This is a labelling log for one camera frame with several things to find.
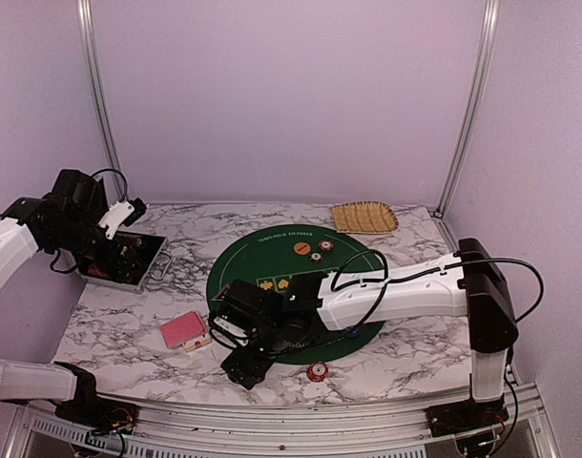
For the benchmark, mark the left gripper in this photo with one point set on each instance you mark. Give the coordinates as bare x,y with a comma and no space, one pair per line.
118,272

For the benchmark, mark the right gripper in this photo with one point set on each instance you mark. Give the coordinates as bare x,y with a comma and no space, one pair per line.
256,367

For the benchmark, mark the triangular all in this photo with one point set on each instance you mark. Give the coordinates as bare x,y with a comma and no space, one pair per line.
221,294

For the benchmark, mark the red playing card deck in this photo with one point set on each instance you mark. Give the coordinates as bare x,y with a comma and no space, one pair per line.
179,330

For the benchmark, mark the orange poker chip stack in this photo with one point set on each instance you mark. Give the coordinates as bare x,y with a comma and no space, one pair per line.
317,372

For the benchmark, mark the orange big blind button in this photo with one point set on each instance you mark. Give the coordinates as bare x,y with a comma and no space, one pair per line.
302,248

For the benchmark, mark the brown chip stack top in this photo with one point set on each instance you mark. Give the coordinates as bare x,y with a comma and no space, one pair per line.
316,257

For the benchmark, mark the orange chip stack top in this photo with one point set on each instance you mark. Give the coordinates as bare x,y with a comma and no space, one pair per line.
326,245

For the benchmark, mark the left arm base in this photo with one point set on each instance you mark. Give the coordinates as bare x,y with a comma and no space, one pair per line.
100,415

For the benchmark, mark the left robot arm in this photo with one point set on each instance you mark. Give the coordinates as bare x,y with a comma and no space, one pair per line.
31,225

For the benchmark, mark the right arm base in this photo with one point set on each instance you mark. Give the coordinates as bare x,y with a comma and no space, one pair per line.
464,416

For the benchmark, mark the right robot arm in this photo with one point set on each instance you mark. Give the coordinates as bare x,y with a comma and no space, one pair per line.
319,309

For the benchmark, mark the gold card deck box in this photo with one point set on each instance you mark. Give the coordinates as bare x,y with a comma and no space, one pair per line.
197,343

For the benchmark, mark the round green poker mat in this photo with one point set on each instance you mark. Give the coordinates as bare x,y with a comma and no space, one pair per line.
266,258

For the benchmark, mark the woven bamboo tray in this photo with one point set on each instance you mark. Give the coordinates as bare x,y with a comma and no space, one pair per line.
364,217

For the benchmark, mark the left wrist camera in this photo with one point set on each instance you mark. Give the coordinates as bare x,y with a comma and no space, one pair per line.
124,213

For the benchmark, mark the front aluminium rail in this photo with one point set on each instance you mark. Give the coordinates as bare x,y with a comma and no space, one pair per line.
392,428

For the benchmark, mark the left aluminium frame post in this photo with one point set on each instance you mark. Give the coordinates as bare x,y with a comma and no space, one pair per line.
86,26

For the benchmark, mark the aluminium frame post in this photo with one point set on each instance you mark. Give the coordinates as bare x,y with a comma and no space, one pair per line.
477,87
86,26

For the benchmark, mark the right aluminium frame post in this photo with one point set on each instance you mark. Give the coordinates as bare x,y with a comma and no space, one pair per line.
477,87

